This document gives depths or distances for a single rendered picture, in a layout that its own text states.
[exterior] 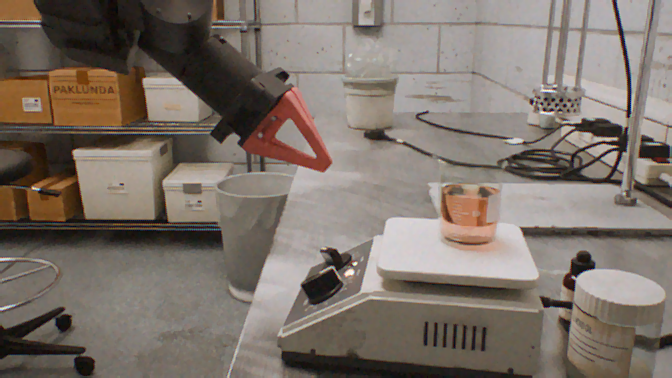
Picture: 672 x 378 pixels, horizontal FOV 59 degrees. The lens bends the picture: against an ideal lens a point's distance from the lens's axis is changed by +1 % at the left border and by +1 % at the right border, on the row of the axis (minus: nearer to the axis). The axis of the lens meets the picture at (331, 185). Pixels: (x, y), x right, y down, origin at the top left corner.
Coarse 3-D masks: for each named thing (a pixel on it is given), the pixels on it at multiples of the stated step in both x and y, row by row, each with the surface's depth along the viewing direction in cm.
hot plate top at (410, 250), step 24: (384, 240) 49; (408, 240) 49; (432, 240) 49; (504, 240) 49; (384, 264) 45; (408, 264) 45; (432, 264) 45; (456, 264) 45; (480, 264) 45; (504, 264) 45; (528, 264) 45; (528, 288) 42
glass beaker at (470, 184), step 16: (448, 160) 49; (464, 160) 45; (480, 160) 45; (496, 160) 45; (448, 176) 47; (464, 176) 46; (480, 176) 45; (496, 176) 46; (448, 192) 47; (464, 192) 46; (480, 192) 46; (496, 192) 46; (448, 208) 47; (464, 208) 46; (480, 208) 46; (496, 208) 47; (448, 224) 48; (464, 224) 47; (480, 224) 47; (496, 224) 47; (448, 240) 48; (464, 240) 47; (480, 240) 47; (496, 240) 48
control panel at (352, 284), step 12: (372, 240) 55; (348, 252) 56; (360, 252) 54; (360, 264) 51; (312, 276) 55; (348, 276) 49; (360, 276) 48; (300, 288) 53; (348, 288) 47; (360, 288) 46; (300, 300) 50; (336, 300) 46; (300, 312) 48; (312, 312) 46; (288, 324) 47
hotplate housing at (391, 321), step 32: (384, 288) 45; (416, 288) 45; (448, 288) 45; (480, 288) 45; (320, 320) 45; (352, 320) 45; (384, 320) 44; (416, 320) 44; (448, 320) 43; (480, 320) 43; (512, 320) 43; (288, 352) 47; (320, 352) 46; (352, 352) 46; (384, 352) 45; (416, 352) 45; (448, 352) 44; (480, 352) 44; (512, 352) 43
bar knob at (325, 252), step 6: (324, 252) 54; (330, 252) 52; (336, 252) 52; (324, 258) 54; (330, 258) 53; (336, 258) 52; (342, 258) 53; (348, 258) 53; (324, 264) 55; (330, 264) 54; (336, 264) 52; (342, 264) 52; (336, 270) 52
